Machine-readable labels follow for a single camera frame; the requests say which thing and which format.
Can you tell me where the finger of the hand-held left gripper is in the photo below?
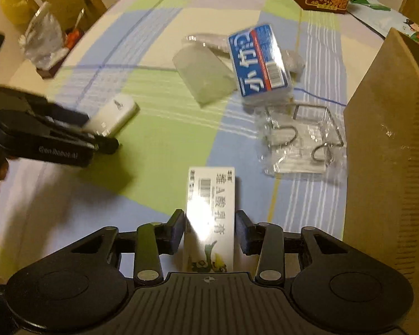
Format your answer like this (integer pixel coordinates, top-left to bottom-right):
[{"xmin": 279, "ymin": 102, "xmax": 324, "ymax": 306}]
[
  {"xmin": 49, "ymin": 126, "xmax": 120, "ymax": 155},
  {"xmin": 0, "ymin": 84, "xmax": 91, "ymax": 130}
]

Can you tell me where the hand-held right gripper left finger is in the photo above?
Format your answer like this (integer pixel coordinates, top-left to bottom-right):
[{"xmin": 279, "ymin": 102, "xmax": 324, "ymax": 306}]
[{"xmin": 72, "ymin": 209, "xmax": 186, "ymax": 285}]

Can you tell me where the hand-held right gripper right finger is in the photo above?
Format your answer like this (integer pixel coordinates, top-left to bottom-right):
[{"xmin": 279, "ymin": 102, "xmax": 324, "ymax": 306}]
[{"xmin": 235, "ymin": 210, "xmax": 350, "ymax": 283}]

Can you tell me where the white remote control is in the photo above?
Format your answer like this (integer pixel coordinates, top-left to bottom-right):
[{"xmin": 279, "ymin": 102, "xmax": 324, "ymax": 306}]
[{"xmin": 81, "ymin": 94, "xmax": 140, "ymax": 137}]

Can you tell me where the long white ointment box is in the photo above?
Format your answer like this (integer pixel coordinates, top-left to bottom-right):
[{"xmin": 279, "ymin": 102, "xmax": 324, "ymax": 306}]
[{"xmin": 183, "ymin": 167, "xmax": 237, "ymax": 273}]

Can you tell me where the clear bag of metal hooks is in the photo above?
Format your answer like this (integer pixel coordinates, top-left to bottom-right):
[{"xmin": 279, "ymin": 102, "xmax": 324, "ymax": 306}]
[{"xmin": 255, "ymin": 103, "xmax": 348, "ymax": 182}]

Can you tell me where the clear bag with white device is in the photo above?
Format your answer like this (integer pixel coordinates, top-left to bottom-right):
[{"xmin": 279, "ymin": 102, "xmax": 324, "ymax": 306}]
[{"xmin": 172, "ymin": 32, "xmax": 306, "ymax": 108}]

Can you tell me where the cardboard box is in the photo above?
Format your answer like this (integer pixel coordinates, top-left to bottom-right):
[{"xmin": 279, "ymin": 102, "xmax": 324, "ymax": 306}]
[{"xmin": 343, "ymin": 26, "xmax": 419, "ymax": 283}]

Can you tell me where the blue label plastic box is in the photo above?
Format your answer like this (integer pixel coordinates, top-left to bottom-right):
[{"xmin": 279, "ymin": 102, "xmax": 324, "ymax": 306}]
[{"xmin": 228, "ymin": 23, "xmax": 294, "ymax": 107}]

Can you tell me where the checked cloth covered desktop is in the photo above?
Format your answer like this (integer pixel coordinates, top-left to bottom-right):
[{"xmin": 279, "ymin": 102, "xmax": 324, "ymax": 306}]
[{"xmin": 0, "ymin": 0, "xmax": 406, "ymax": 280}]

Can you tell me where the crinkled clear plastic bag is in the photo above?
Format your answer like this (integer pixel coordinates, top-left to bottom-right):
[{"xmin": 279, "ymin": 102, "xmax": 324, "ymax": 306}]
[{"xmin": 19, "ymin": 2, "xmax": 70, "ymax": 68}]

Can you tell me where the green white snack bag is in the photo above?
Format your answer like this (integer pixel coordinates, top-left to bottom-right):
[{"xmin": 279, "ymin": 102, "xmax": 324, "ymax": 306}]
[{"xmin": 347, "ymin": 0, "xmax": 419, "ymax": 53}]

